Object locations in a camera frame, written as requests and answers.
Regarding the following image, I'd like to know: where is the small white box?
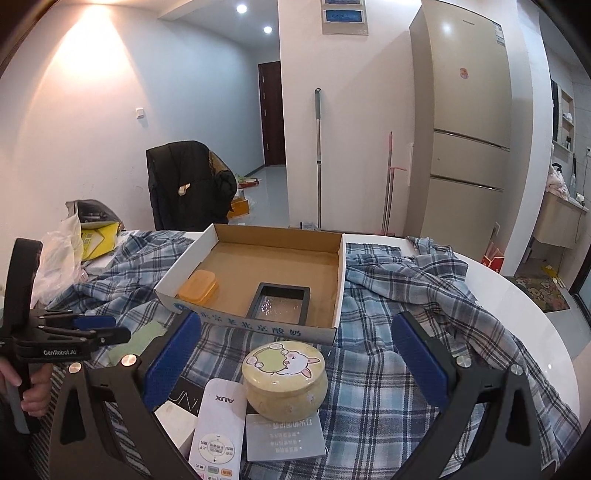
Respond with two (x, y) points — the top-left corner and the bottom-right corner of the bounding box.
(154, 401), (200, 457)

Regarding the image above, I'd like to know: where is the brown chair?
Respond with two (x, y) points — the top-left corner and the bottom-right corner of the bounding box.
(205, 148), (232, 176)

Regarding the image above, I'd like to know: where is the dark brown door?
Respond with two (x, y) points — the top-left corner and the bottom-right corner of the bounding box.
(257, 61), (286, 167)

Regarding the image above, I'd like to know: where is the black lettered box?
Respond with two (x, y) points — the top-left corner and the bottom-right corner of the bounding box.
(159, 384), (208, 411)

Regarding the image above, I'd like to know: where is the beige refrigerator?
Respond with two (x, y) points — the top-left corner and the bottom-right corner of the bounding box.
(409, 0), (513, 238)

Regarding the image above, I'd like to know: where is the pale green sheet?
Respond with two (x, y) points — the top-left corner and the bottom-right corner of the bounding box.
(95, 320), (169, 367)

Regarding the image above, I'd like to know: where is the blue plaid cloth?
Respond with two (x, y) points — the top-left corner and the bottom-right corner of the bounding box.
(46, 228), (583, 480)

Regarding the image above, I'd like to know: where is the yellow bag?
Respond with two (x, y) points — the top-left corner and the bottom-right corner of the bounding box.
(81, 222), (118, 259)

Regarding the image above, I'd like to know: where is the beige sink cabinet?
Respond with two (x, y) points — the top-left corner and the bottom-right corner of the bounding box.
(531, 194), (585, 252)

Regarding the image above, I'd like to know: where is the red paper bag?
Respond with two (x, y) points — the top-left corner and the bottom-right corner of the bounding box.
(482, 247), (506, 273)

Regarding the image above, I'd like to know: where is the silver mop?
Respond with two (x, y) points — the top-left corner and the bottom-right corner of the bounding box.
(315, 88), (324, 232)

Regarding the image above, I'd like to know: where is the white plastic bag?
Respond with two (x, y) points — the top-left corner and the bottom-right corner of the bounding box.
(34, 217), (86, 305)

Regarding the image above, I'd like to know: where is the patterned floor mat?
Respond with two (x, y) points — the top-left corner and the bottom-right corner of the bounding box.
(513, 275), (572, 313)

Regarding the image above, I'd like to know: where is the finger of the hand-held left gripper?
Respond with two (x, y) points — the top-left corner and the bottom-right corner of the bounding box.
(39, 325), (133, 348)
(32, 310), (117, 331)

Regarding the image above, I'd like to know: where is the pink cloth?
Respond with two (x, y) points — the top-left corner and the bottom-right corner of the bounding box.
(545, 161), (571, 199)

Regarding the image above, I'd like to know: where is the person's left hand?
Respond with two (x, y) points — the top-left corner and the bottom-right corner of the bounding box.
(0, 360), (53, 419)

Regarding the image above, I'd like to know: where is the wall niche shelf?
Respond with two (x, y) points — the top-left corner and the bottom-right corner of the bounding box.
(551, 78), (575, 160)

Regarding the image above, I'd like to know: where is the orange plastic case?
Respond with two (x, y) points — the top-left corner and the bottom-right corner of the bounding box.
(178, 270), (219, 306)

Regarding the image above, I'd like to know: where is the black rectangular tray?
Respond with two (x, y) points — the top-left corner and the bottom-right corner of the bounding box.
(246, 282), (311, 331)

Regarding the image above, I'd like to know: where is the white cardboard box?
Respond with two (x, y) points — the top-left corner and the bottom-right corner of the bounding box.
(154, 223), (346, 347)

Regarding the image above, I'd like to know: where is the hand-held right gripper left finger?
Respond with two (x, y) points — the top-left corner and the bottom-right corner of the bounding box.
(46, 310), (204, 480)

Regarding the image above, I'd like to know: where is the grey bag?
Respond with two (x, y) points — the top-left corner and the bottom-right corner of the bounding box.
(65, 199), (123, 232)

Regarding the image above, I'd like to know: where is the wall electrical panel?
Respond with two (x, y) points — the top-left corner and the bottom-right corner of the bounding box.
(320, 0), (363, 35)

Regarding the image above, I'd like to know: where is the white remote control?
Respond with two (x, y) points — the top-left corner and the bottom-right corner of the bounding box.
(188, 378), (246, 480)

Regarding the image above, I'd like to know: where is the grey printed booklet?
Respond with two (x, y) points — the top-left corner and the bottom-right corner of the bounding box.
(246, 412), (327, 462)

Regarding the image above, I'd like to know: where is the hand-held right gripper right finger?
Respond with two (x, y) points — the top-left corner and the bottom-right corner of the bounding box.
(392, 311), (559, 480)

